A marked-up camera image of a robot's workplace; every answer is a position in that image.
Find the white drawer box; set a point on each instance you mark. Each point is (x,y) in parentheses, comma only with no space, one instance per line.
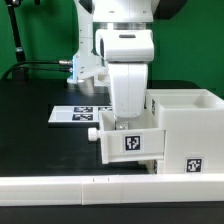
(142,141)
(151,166)

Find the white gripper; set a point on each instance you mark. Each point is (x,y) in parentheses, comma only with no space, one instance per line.
(128,83)

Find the white drawer box front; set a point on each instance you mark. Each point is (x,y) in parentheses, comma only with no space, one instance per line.
(151,166)

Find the white drawer frame cabinet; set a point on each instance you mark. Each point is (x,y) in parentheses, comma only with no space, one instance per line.
(193,121)

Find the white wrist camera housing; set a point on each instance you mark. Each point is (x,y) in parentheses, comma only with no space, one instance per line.
(124,45)

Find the white front rail barrier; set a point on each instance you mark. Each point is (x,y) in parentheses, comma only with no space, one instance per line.
(110,189)

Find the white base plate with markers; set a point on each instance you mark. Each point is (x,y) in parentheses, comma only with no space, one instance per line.
(76,114)

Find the black camera stand pole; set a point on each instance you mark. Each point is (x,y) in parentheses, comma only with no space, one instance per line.
(18,72)

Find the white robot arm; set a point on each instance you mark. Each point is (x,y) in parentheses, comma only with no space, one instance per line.
(88,68)

